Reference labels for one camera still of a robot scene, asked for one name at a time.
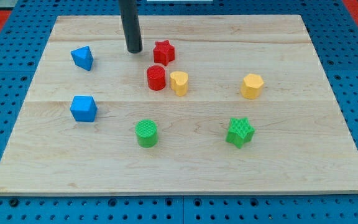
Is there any green star block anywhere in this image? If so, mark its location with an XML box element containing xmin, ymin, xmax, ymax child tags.
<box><xmin>226</xmin><ymin>117</ymin><xmax>255</xmax><ymax>149</ymax></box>

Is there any yellow heart block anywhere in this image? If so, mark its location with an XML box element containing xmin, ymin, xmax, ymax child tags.
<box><xmin>170</xmin><ymin>71</ymin><xmax>188</xmax><ymax>96</ymax></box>

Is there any light wooden board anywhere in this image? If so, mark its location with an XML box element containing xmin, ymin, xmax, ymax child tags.
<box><xmin>0</xmin><ymin>15</ymin><xmax>358</xmax><ymax>197</ymax></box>

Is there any blue triangular prism block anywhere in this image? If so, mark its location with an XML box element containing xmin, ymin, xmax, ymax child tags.
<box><xmin>70</xmin><ymin>45</ymin><xmax>94</xmax><ymax>71</ymax></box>

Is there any red star block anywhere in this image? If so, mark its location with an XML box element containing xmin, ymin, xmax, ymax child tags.
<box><xmin>153</xmin><ymin>40</ymin><xmax>175</xmax><ymax>66</ymax></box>

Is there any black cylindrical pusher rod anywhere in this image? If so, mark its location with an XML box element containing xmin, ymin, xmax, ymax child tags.
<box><xmin>118</xmin><ymin>0</ymin><xmax>142</xmax><ymax>54</ymax></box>

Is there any green cylinder block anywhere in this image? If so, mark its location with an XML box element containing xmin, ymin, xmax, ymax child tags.
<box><xmin>135</xmin><ymin>119</ymin><xmax>158</xmax><ymax>148</ymax></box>

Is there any blue cube block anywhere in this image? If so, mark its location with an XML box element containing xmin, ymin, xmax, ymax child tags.
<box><xmin>70</xmin><ymin>95</ymin><xmax>98</xmax><ymax>122</ymax></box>

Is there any red cylinder block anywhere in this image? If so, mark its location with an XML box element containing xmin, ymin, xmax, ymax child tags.
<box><xmin>147</xmin><ymin>65</ymin><xmax>166</xmax><ymax>91</ymax></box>

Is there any yellow hexagon block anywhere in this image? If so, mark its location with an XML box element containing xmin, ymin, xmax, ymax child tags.
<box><xmin>241</xmin><ymin>73</ymin><xmax>264</xmax><ymax>100</ymax></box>

